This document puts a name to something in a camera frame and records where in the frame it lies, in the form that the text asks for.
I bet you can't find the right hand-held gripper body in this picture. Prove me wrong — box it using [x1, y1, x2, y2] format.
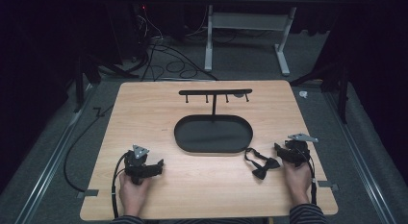
[284, 133, 319, 167]

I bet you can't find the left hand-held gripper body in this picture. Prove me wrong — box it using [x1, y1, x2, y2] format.
[123, 144, 152, 186]

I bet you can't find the black bow tie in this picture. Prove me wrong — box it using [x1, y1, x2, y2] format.
[243, 147, 281, 181]

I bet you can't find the black hook rack with tray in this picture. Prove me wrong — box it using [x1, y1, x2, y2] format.
[173, 87, 254, 154]

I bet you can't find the person's right hand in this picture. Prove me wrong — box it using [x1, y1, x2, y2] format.
[282, 160, 313, 207]

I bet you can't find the person's left hand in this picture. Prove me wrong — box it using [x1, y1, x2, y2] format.
[118, 172, 152, 217]

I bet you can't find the grey tape strip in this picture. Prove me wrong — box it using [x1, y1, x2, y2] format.
[76, 188, 99, 199]
[317, 180, 340, 192]

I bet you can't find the black metal stand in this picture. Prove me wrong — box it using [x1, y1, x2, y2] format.
[72, 54, 140, 113]
[290, 57, 351, 124]

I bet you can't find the left hand-held gripper black cable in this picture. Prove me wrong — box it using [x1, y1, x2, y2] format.
[110, 152, 129, 219]

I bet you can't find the hand-held gripper black cable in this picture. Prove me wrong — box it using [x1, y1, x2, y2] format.
[301, 150, 319, 206]
[110, 152, 129, 219]

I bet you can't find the right hand-held gripper black cable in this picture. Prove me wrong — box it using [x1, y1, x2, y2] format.
[301, 150, 319, 206]

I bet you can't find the metal floor rail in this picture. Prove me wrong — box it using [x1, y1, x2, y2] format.
[13, 84, 97, 224]
[321, 90, 398, 224]

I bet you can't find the long black floor cable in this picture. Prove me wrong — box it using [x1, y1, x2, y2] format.
[63, 104, 115, 193]

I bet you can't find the tangle of black floor cables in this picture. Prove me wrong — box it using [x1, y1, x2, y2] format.
[131, 6, 219, 83]

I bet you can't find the white metal desk frame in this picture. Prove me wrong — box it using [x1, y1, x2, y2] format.
[204, 4, 297, 77]

